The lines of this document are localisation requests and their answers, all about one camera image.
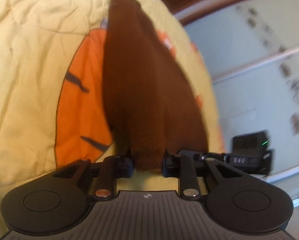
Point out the white sliding wardrobe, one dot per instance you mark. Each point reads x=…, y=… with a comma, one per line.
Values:
x=251, y=49

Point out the yellow floral bed quilt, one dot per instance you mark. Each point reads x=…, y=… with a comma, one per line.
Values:
x=38, y=39

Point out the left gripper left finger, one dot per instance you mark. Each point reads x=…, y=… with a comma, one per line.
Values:
x=107, y=172

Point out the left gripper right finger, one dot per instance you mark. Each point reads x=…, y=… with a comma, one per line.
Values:
x=182, y=167

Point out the brown knit sweater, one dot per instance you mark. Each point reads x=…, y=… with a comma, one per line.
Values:
x=147, y=99

